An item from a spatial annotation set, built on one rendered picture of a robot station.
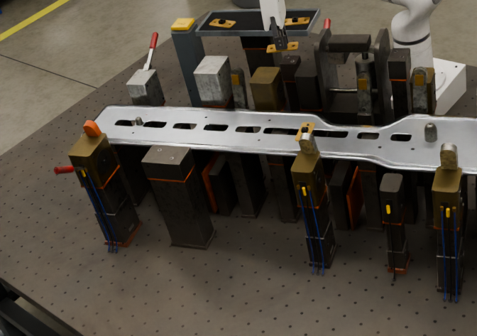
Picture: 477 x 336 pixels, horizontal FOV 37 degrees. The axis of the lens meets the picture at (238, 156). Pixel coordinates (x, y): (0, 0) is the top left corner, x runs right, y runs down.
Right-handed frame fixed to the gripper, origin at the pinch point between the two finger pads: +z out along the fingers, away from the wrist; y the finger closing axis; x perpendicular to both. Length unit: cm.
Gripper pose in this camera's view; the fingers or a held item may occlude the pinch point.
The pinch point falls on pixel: (280, 40)
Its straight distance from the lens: 193.3
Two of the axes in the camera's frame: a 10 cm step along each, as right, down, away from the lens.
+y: -1.5, 6.4, -7.5
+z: 2.2, 7.6, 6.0
